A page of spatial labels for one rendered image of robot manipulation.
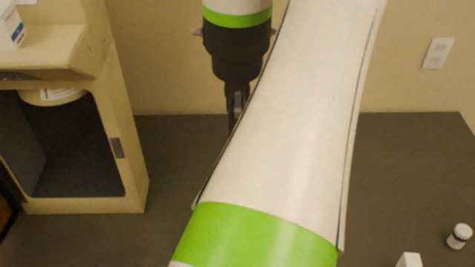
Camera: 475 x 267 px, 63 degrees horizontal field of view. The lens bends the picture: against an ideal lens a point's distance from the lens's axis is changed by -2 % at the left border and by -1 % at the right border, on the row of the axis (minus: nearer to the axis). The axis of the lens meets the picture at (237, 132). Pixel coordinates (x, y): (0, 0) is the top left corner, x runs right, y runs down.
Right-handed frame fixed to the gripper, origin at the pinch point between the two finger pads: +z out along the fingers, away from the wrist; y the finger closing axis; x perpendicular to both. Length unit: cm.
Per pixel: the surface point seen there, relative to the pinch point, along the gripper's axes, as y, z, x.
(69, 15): -12.4, -19.1, -27.9
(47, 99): -14.0, 0.4, -38.6
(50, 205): -12, 36, -49
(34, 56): -2.5, -17.5, -30.8
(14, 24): -6.6, -20.6, -34.3
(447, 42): -55, 13, 65
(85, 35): -10.0, -16.5, -25.2
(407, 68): -56, 23, 56
